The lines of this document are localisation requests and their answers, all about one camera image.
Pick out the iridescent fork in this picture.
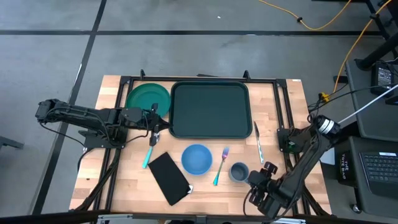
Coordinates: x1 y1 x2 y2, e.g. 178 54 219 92
212 147 230 187

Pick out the black power supply unit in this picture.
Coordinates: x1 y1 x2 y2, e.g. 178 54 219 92
371 61 396 96

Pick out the black cloth napkin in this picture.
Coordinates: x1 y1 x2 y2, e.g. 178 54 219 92
147 151 194 207

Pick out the dark grey desk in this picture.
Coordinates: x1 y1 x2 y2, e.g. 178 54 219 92
323 136 398 218

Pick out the black stand leg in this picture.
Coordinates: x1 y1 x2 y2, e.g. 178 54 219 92
355 0 398 71

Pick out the teal-handled metal spoon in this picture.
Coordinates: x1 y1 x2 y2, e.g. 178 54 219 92
142 132 161 169

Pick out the black laptop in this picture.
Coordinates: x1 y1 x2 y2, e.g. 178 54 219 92
359 151 398 200

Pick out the knife with patterned handle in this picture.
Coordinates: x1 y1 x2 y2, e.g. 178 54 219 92
253 120 265 165

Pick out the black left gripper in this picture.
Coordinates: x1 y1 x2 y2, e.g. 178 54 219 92
141 103 171 147

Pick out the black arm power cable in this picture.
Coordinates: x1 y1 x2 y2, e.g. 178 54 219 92
39 121 91 170

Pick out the dark green rectangular tray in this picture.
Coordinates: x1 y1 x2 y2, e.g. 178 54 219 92
168 80 253 139

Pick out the yellow extension cable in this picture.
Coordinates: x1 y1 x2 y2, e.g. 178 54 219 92
257 0 353 31
333 0 393 94

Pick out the black furniture foot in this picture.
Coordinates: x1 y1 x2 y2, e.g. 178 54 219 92
0 135 25 151

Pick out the black aluminium table frame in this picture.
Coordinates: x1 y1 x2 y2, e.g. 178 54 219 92
70 68 332 224

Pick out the blue bowl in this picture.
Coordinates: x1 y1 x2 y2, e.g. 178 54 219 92
181 144 213 176

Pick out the grey mug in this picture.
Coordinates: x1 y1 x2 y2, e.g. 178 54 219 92
228 161 251 184

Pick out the black tote bag box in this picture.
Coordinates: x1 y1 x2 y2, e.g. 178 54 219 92
338 151 358 185

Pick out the green round plate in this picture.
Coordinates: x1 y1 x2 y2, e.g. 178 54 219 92
125 82 171 119

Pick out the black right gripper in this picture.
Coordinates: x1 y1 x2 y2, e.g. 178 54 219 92
248 161 282 218

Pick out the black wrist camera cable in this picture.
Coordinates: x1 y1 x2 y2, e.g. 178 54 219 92
123 111 150 144

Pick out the grey cart top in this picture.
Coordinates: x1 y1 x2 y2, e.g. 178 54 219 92
345 58 398 143

